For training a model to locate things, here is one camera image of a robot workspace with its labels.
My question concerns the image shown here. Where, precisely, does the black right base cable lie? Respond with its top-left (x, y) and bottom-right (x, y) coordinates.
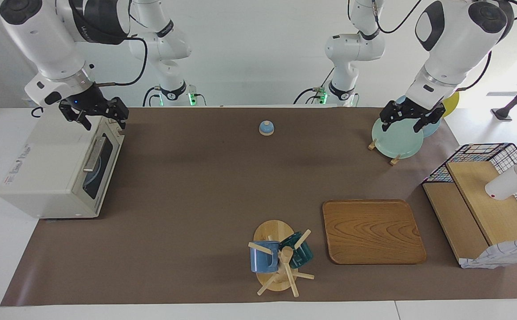
top-left (142, 86), bottom-right (162, 107)

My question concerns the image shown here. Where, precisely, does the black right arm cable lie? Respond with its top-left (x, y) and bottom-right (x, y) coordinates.
top-left (94, 36), bottom-right (149, 88)

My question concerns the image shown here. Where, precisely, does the cream toaster oven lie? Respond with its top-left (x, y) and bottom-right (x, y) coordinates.
top-left (0, 108), bottom-right (125, 219)

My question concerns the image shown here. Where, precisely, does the yellow plate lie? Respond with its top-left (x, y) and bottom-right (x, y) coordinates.
top-left (442, 91), bottom-right (460, 118)

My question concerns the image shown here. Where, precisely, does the mint green plate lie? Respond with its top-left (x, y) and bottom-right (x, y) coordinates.
top-left (372, 116), bottom-right (424, 159)

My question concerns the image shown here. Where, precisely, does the wooden plate rack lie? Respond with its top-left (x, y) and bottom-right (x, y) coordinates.
top-left (368, 139), bottom-right (402, 166)

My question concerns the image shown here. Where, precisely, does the black left base cable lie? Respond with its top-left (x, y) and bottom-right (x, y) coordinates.
top-left (293, 67), bottom-right (335, 105)

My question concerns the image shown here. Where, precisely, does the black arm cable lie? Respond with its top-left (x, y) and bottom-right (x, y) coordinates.
top-left (346, 0), bottom-right (493, 92)
top-left (94, 36), bottom-right (149, 88)

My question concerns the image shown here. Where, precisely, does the brown table mat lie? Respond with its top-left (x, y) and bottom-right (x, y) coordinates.
top-left (0, 107), bottom-right (517, 307)

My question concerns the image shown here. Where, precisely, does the wooden mug tree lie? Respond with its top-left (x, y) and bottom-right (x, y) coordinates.
top-left (248, 220), bottom-right (315, 297)

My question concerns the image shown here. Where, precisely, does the toaster oven glass door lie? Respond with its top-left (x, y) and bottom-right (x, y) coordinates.
top-left (81, 126), bottom-right (125, 210)

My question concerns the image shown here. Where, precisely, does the white patterned cloth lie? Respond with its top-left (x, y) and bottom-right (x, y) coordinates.
top-left (460, 239), bottom-right (517, 269)

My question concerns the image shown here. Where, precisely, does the blue mug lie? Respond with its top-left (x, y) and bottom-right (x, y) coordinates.
top-left (250, 240), bottom-right (280, 273)

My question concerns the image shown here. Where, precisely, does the wooden stepped shelf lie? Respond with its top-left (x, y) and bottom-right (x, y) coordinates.
top-left (422, 161), bottom-right (517, 267)

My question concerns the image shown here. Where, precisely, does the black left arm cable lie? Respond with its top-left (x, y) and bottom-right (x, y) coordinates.
top-left (346, 0), bottom-right (493, 92)

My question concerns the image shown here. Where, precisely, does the white cup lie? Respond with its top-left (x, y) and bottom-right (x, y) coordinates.
top-left (485, 164), bottom-right (517, 200)

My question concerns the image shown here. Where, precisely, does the dark green mug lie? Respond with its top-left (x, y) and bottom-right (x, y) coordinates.
top-left (279, 231), bottom-right (314, 269)

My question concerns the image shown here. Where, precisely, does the black base cable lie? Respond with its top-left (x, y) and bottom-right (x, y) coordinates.
top-left (293, 67), bottom-right (335, 105)
top-left (142, 86), bottom-right (162, 107)

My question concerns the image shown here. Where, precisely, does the wooden serving tray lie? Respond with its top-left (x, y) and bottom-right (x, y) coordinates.
top-left (322, 199), bottom-right (427, 265)

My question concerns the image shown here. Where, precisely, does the black stand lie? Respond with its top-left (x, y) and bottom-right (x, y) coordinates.
top-left (491, 71), bottom-right (517, 121)

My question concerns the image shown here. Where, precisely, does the pale blue racked plate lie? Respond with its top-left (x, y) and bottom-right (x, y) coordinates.
top-left (395, 95), bottom-right (442, 138)

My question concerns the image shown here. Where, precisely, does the black wire basket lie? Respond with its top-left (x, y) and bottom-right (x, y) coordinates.
top-left (422, 143), bottom-right (517, 236)

